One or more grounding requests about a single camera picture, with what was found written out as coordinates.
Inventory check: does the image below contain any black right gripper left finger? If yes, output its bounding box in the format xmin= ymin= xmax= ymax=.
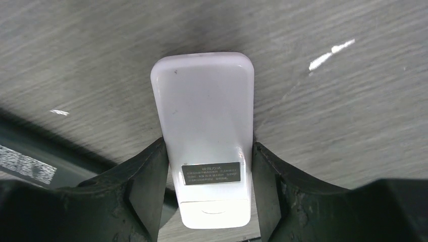
xmin=1 ymin=138 xmax=168 ymax=241

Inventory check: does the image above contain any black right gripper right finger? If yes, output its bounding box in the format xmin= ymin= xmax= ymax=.
xmin=252 ymin=142 xmax=427 ymax=241

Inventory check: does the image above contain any white remote control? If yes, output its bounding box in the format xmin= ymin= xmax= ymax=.
xmin=150 ymin=52 xmax=255 ymax=229

